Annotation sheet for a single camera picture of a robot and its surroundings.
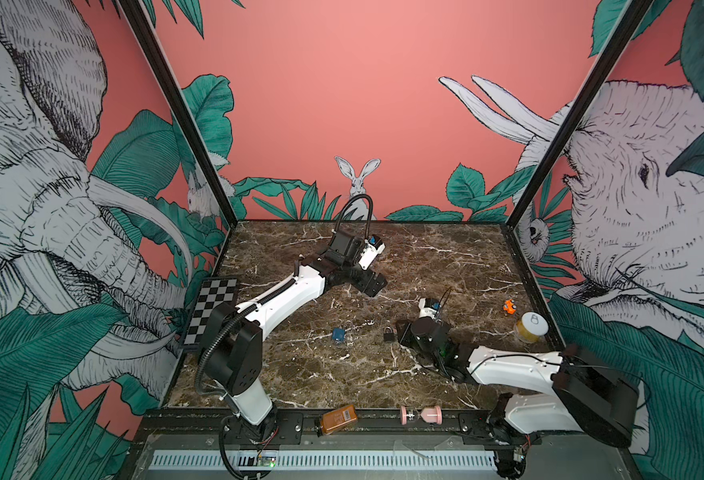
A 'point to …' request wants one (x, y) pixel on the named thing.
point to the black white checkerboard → (212, 291)
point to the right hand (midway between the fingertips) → (393, 323)
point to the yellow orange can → (531, 326)
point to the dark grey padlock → (388, 334)
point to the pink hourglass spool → (430, 415)
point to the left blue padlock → (338, 334)
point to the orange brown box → (338, 418)
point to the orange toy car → (509, 307)
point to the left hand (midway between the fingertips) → (376, 269)
